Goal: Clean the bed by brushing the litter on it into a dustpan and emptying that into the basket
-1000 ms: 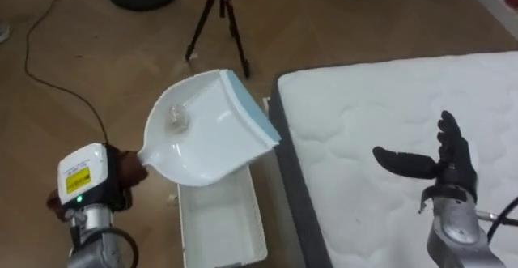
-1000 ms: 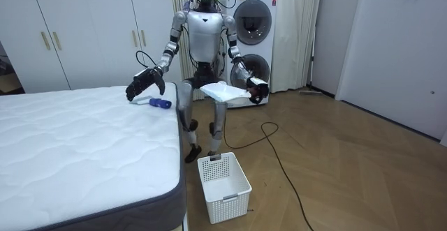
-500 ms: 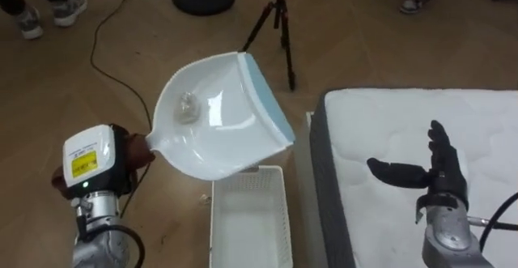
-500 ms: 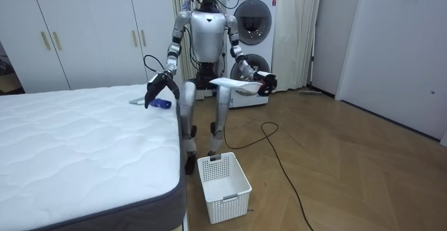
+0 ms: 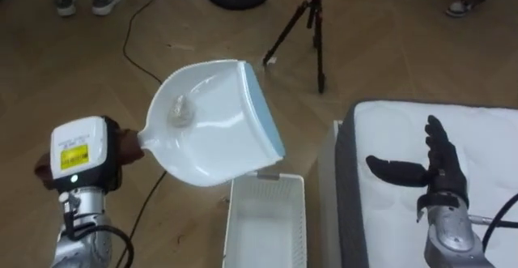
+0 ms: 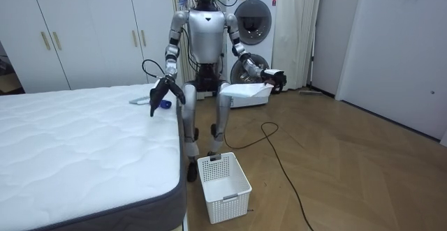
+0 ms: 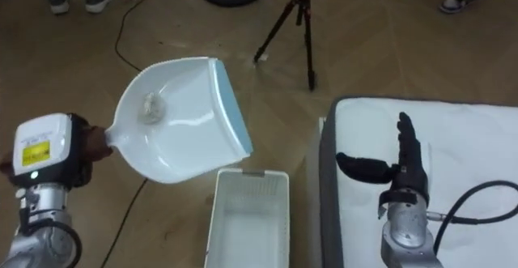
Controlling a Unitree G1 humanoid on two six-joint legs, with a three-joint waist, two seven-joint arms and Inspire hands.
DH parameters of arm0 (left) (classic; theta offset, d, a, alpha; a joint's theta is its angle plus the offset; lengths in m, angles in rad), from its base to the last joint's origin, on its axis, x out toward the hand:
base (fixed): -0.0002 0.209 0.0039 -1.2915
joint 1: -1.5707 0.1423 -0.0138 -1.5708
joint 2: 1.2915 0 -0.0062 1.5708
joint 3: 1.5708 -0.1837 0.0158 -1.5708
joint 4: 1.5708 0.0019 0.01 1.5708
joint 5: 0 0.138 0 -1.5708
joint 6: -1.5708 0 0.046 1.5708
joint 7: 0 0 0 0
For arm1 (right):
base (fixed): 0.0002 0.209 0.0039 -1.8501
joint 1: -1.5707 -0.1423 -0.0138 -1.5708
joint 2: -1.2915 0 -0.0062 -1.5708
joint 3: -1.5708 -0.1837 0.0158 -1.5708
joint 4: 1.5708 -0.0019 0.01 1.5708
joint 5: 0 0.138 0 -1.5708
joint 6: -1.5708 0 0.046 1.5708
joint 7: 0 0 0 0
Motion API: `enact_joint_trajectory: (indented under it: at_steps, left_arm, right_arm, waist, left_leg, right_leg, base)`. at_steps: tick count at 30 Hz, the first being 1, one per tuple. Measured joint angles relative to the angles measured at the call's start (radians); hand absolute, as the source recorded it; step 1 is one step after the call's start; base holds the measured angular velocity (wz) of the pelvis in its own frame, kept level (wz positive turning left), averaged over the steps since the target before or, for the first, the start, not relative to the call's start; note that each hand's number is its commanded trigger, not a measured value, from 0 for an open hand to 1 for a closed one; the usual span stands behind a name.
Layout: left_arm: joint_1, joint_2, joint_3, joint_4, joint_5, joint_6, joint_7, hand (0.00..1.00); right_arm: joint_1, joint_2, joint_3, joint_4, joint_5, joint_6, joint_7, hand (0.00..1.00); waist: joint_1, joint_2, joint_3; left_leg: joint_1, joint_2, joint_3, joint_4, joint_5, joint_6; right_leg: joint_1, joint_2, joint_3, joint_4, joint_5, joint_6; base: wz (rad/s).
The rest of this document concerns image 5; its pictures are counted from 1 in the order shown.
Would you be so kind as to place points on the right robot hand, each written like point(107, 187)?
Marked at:
point(445, 175)

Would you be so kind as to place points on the paper ball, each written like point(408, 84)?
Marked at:
point(181, 112)

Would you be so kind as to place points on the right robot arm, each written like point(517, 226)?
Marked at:
point(449, 239)

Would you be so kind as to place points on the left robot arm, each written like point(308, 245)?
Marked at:
point(91, 239)

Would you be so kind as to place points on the white mattress grey bed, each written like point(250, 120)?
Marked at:
point(388, 138)

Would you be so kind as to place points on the black tripod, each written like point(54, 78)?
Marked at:
point(318, 37)

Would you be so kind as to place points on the white perforated plastic basket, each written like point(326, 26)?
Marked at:
point(263, 227)

